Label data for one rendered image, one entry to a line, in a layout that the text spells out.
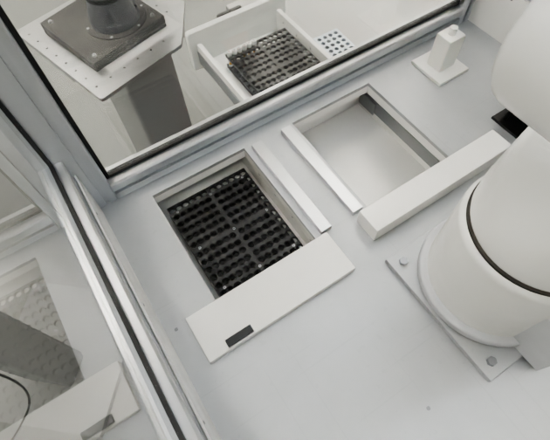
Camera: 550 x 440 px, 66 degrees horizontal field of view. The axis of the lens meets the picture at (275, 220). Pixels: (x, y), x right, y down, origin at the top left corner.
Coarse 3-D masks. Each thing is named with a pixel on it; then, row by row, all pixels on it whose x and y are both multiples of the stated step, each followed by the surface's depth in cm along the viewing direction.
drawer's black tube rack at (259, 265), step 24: (216, 192) 85; (240, 192) 88; (192, 216) 83; (216, 216) 82; (240, 216) 82; (264, 216) 82; (192, 240) 80; (216, 240) 79; (240, 240) 79; (264, 240) 79; (288, 240) 79; (216, 264) 78; (240, 264) 80; (264, 264) 77; (216, 288) 75
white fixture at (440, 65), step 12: (444, 36) 86; (456, 36) 86; (432, 48) 90; (444, 48) 87; (456, 48) 88; (420, 60) 94; (432, 60) 91; (444, 60) 89; (456, 60) 93; (432, 72) 92; (444, 72) 92; (456, 72) 92
